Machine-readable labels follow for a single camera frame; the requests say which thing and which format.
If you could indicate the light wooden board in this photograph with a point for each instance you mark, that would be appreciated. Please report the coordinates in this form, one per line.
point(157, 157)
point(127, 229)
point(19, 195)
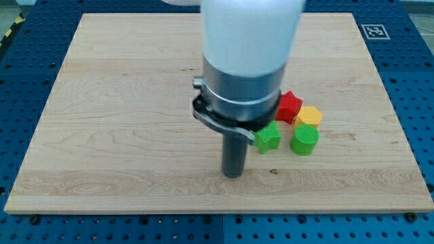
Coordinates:
point(117, 135)

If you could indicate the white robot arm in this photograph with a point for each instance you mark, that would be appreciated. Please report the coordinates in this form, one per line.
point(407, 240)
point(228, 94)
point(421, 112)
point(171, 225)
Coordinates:
point(245, 47)

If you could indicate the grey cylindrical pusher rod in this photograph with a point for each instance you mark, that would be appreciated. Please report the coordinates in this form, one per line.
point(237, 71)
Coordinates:
point(234, 150)

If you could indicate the white fiducial marker tag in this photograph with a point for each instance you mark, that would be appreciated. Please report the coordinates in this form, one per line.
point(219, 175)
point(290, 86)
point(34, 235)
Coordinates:
point(375, 32)

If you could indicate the red star block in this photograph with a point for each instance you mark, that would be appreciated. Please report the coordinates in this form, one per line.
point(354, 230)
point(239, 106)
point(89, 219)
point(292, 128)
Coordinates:
point(289, 107)

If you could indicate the green star block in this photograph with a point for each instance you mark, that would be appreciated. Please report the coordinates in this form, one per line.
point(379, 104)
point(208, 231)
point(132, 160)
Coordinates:
point(267, 138)

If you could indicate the yellow hexagon block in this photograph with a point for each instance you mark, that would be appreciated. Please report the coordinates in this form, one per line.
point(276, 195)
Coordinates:
point(309, 115)

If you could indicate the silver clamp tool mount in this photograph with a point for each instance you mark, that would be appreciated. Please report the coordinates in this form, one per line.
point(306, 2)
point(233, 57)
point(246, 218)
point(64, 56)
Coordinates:
point(236, 106)

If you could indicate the green cylinder block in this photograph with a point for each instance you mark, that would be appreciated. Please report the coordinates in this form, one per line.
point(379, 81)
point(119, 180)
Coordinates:
point(305, 139)

